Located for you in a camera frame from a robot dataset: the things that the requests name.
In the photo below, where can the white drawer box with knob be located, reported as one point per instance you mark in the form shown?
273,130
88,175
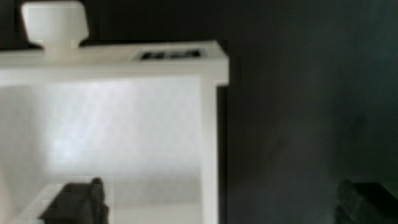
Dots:
109,117

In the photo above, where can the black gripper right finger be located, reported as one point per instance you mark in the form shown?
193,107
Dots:
367,204

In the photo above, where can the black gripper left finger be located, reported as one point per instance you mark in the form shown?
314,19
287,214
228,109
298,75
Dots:
68,204

